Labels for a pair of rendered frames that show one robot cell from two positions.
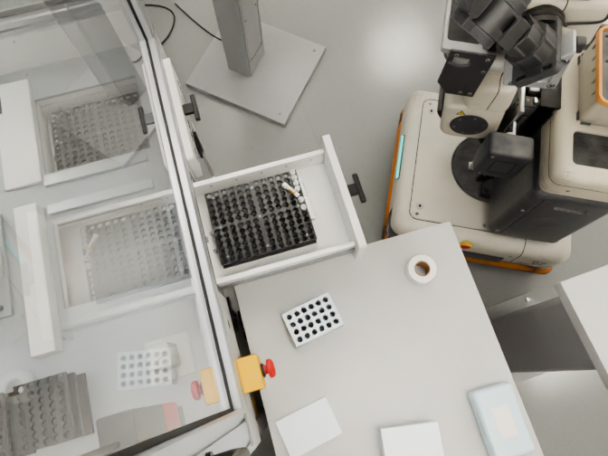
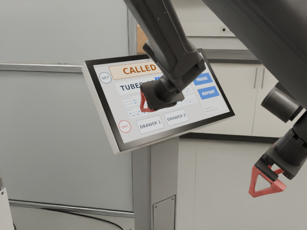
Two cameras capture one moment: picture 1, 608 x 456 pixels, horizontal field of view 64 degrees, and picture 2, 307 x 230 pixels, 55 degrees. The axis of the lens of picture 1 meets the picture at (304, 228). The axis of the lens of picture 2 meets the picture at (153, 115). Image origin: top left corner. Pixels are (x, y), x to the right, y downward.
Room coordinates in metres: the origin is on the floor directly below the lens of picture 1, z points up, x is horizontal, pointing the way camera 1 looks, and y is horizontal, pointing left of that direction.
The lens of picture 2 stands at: (0.49, -0.22, 1.35)
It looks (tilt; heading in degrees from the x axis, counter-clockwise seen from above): 20 degrees down; 28
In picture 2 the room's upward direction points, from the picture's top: straight up
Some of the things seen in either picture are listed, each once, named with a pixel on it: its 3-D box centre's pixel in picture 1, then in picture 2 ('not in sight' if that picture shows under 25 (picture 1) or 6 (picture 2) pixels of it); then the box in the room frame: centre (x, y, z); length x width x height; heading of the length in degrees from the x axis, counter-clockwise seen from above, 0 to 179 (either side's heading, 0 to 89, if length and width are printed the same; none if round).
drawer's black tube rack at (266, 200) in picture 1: (261, 220); not in sight; (0.36, 0.10, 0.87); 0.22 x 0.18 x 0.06; 106
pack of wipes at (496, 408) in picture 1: (500, 421); not in sight; (-0.09, -0.44, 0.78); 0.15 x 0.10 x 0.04; 15
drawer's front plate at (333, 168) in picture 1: (342, 197); not in sight; (0.42, -0.09, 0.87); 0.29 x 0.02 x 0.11; 16
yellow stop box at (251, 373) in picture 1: (252, 373); not in sight; (0.01, 0.11, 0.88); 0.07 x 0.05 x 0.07; 16
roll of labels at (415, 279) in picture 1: (420, 270); not in sight; (0.26, -0.29, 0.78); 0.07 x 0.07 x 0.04
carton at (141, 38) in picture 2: not in sight; (151, 38); (3.44, 1.39, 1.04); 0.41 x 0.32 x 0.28; 110
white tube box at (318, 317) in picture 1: (312, 319); not in sight; (0.14, -0.02, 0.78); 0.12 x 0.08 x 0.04; 116
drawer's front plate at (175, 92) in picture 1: (183, 118); not in sight; (0.63, 0.30, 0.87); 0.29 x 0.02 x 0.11; 16
